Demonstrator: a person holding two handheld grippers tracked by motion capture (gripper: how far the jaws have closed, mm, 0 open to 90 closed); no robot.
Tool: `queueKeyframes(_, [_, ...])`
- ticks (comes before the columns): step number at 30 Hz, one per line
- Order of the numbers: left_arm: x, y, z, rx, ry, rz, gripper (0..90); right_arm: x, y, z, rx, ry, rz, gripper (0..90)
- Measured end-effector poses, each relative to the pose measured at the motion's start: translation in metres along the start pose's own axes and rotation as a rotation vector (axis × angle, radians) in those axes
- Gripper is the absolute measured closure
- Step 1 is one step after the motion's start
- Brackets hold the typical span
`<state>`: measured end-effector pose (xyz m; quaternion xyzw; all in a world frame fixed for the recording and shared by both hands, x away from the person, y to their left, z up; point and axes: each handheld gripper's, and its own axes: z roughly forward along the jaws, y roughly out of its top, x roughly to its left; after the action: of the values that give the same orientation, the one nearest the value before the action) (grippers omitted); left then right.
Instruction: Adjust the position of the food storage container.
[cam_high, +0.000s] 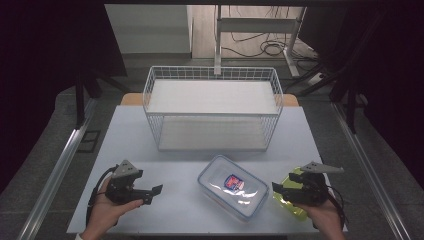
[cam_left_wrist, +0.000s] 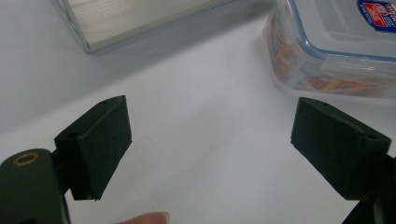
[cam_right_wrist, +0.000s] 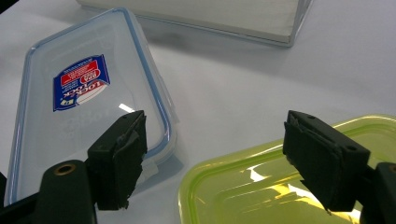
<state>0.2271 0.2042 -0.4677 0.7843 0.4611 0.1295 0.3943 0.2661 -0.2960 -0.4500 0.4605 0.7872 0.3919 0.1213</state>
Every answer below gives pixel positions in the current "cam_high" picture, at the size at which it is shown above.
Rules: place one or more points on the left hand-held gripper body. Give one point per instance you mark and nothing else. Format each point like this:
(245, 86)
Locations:
(121, 186)

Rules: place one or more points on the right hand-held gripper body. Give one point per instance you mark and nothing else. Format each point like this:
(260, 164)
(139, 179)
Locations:
(311, 190)

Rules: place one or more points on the clear plastic container blue lid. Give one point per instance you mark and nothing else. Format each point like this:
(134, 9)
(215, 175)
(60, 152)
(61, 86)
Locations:
(233, 186)

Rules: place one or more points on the person's left hand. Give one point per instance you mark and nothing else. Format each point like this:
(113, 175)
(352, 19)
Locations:
(106, 213)

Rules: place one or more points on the person's right hand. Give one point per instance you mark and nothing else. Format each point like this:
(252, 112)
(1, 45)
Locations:
(326, 220)

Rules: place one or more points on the yellow transparent plastic piece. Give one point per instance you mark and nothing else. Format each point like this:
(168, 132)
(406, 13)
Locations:
(296, 210)

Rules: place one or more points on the wooden table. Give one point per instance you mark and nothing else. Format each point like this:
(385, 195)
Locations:
(131, 99)

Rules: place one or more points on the black metal stand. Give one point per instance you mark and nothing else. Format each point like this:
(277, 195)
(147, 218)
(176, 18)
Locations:
(80, 100)
(350, 106)

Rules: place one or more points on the white power strip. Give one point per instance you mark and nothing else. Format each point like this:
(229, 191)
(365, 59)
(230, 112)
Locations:
(316, 79)

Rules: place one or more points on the white cabinet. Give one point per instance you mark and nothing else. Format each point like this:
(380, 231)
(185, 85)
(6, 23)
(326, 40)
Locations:
(146, 30)

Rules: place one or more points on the aluminium rail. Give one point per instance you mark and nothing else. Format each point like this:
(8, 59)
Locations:
(60, 166)
(370, 166)

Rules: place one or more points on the white metal desk frame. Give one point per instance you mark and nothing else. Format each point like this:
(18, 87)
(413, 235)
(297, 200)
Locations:
(256, 25)

